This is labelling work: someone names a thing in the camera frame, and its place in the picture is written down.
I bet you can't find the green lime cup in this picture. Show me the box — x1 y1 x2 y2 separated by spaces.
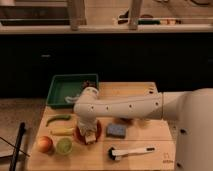
56 138 72 155

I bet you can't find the small white eraser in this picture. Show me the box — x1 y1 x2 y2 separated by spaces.
85 133 96 144

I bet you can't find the green plastic tray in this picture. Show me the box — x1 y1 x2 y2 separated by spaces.
46 73 99 109

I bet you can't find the red bowl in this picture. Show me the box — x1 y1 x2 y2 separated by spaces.
74 121 102 145

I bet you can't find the white dish brush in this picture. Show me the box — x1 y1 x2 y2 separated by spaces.
108 147 155 161

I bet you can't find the yellow corn cob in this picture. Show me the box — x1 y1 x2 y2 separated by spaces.
50 128 74 136

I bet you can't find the red apple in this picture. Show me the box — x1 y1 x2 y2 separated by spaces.
37 136 53 153

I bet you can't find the green chili pepper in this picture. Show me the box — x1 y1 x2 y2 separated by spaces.
46 115 71 127

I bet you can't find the wooden post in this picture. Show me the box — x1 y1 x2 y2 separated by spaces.
67 0 87 31
128 0 143 30

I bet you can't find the black tripod leg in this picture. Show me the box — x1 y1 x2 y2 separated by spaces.
9 122 25 171

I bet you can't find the blue sponge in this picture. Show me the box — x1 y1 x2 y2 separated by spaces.
106 124 126 138

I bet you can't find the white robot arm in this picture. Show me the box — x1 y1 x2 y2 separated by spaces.
74 87 213 171

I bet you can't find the dark brown small bowl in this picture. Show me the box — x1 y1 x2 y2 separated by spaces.
120 118 134 123

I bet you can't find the wooden post left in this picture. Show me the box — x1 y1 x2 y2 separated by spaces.
67 0 87 31

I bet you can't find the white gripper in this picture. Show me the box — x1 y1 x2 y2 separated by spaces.
77 119 97 137

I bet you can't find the wooden post right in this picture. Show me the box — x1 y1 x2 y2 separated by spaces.
128 0 143 30

